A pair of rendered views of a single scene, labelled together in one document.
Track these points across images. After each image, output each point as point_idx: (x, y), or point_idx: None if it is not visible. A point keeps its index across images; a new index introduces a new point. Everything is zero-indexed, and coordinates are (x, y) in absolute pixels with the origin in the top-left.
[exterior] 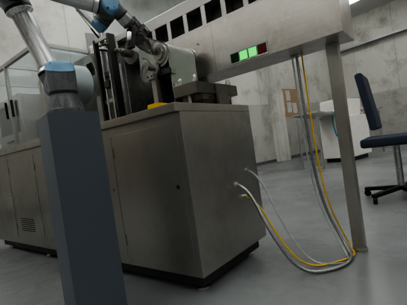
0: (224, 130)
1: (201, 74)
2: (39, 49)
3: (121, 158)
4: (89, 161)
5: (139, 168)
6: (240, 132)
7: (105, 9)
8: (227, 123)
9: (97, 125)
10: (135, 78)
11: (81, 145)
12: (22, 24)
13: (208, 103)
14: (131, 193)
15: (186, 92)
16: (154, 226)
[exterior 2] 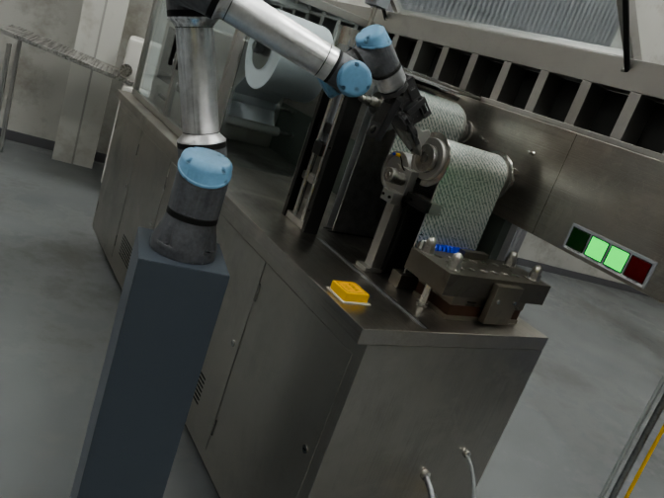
0: (456, 381)
1: (503, 213)
2: (195, 105)
3: (262, 312)
4: (176, 352)
5: (276, 357)
6: (493, 386)
7: (338, 87)
8: (470, 371)
9: (215, 299)
10: (379, 150)
11: (174, 323)
12: (184, 49)
13: (457, 313)
14: (249, 376)
15: (426, 278)
16: (251, 456)
